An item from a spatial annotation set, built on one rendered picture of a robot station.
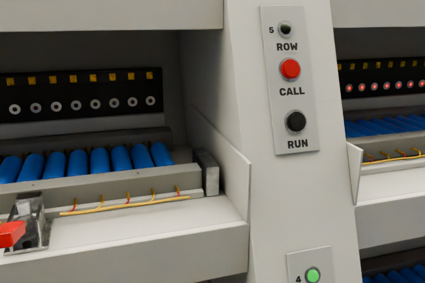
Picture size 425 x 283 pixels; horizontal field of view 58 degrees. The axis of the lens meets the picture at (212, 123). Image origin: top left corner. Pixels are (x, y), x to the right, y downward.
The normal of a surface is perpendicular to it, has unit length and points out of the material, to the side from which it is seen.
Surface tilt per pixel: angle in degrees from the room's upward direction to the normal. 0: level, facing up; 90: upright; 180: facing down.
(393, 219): 111
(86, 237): 21
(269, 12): 90
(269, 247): 90
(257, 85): 90
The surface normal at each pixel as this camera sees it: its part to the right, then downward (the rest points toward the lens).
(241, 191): -0.96, 0.08
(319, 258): 0.27, -0.07
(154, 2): 0.29, 0.28
